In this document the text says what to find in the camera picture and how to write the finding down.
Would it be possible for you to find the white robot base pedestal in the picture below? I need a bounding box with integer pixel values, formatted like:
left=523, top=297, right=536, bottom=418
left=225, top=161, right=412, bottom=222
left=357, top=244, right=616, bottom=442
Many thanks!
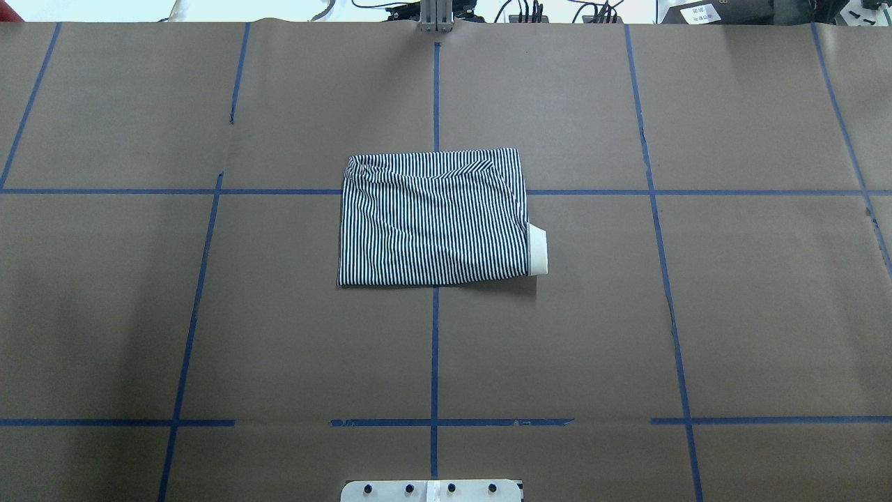
left=339, top=479, right=525, bottom=501

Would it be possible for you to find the aluminium frame post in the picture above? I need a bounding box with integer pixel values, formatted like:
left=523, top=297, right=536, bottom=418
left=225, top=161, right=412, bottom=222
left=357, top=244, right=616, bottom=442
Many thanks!
left=420, top=0, right=454, bottom=33

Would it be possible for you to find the black box with label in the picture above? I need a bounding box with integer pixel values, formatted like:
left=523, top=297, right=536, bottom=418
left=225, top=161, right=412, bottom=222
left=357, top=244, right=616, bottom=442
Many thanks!
left=659, top=1, right=775, bottom=26

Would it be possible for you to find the striped polo shirt white collar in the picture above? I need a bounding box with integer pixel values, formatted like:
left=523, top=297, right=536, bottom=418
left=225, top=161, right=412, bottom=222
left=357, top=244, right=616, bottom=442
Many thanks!
left=337, top=147, right=548, bottom=288

